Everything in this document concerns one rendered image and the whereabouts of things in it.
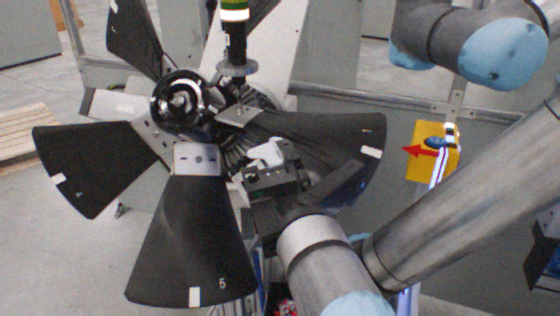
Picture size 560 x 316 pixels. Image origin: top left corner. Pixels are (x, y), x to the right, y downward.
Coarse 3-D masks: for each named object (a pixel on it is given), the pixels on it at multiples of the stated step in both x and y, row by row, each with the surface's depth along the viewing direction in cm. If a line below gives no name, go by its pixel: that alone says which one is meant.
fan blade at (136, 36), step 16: (128, 0) 72; (144, 0) 68; (112, 16) 77; (128, 16) 73; (144, 16) 68; (128, 32) 74; (144, 32) 70; (112, 48) 82; (128, 48) 77; (144, 48) 71; (160, 48) 67; (144, 64) 75; (160, 64) 69
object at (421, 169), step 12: (420, 120) 89; (420, 132) 83; (432, 132) 83; (444, 132) 83; (456, 132) 83; (408, 156) 89; (420, 156) 78; (432, 156) 77; (456, 156) 75; (408, 168) 80; (420, 168) 79; (432, 168) 78; (444, 168) 77; (420, 180) 80
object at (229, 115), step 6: (228, 108) 65; (234, 108) 66; (252, 108) 67; (222, 114) 62; (228, 114) 63; (234, 114) 63; (246, 114) 64; (252, 114) 64; (222, 120) 60; (228, 120) 60; (234, 120) 61; (240, 120) 61; (246, 120) 61; (240, 126) 59
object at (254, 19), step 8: (248, 0) 72; (256, 0) 66; (264, 0) 63; (272, 0) 61; (280, 0) 59; (248, 8) 69; (256, 8) 64; (264, 8) 61; (272, 8) 59; (256, 16) 62; (264, 16) 60; (248, 24) 63; (256, 24) 60; (248, 32) 61; (224, 56) 70
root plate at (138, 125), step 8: (136, 120) 66; (144, 120) 67; (152, 120) 67; (136, 128) 68; (144, 128) 68; (152, 128) 68; (144, 136) 69; (152, 136) 69; (160, 136) 69; (168, 136) 69; (152, 144) 70; (160, 144) 70; (168, 144) 70; (160, 152) 71
